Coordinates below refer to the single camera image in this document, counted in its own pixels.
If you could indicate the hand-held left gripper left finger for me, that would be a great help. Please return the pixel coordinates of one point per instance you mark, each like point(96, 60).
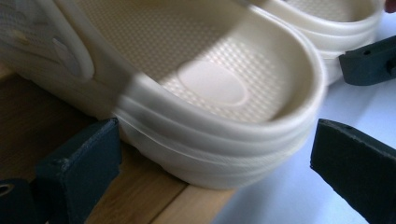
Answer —
point(81, 168)

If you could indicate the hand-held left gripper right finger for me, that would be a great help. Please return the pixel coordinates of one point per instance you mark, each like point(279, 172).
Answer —
point(358, 168)

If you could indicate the cream foam clog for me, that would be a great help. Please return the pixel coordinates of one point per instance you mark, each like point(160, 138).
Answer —
point(218, 84)
point(342, 34)

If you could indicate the three-tier wooden shoe rack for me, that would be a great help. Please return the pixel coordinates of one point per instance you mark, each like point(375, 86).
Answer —
point(28, 124)

